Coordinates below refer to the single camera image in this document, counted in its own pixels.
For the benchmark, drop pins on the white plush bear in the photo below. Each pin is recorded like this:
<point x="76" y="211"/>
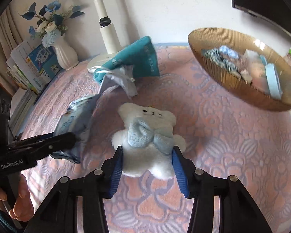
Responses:
<point x="145" y="116"/>

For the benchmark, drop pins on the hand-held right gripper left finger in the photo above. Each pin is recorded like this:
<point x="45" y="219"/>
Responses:
<point x="116" y="172"/>

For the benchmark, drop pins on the white ribbed vase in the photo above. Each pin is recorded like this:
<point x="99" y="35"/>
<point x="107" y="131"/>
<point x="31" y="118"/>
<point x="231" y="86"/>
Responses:
<point x="65" y="55"/>

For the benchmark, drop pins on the blue and white artificial flowers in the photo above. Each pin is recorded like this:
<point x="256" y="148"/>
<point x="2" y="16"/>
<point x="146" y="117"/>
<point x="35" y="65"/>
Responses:
<point x="51" y="21"/>

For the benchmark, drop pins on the beige curtain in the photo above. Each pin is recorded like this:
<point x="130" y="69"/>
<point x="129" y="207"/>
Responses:
<point x="7" y="29"/>

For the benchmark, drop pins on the row of books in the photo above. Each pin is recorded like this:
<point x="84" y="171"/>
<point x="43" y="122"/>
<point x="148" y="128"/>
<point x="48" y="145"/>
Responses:
<point x="31" y="77"/>

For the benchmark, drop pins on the person's left hand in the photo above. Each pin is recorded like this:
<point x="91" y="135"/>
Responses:
<point x="24" y="199"/>

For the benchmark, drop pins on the pink patterned blanket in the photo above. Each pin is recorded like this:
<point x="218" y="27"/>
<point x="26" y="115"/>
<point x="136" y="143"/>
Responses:
<point x="208" y="150"/>

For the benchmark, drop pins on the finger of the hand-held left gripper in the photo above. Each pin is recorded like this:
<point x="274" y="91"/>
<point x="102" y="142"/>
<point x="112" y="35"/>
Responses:
<point x="51" y="145"/>
<point x="34" y="138"/>

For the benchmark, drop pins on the white desk lamp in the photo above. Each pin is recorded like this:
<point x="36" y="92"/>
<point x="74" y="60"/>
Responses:
<point x="109" y="36"/>

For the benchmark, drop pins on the white plastic packet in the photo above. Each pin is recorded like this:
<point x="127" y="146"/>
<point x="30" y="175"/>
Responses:
<point x="255" y="68"/>

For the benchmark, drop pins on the grey crumpled cloth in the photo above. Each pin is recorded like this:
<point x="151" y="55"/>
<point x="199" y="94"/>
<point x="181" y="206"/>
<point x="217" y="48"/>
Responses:
<point x="121" y="80"/>

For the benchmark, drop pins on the amber glass bowl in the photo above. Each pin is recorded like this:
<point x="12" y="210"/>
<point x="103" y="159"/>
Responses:
<point x="232" y="82"/>

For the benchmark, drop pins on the plaid bow hair clip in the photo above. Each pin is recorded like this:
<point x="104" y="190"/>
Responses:
<point x="235" y="68"/>

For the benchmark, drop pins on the light blue wipes packet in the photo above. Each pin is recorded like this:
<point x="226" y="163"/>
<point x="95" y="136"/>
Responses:
<point x="75" y="119"/>

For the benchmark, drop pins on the light blue padded item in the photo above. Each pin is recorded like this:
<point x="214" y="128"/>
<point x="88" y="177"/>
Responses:
<point x="274" y="82"/>

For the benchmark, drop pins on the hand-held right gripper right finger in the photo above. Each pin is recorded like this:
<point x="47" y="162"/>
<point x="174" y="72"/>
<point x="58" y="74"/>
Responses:
<point x="179" y="172"/>

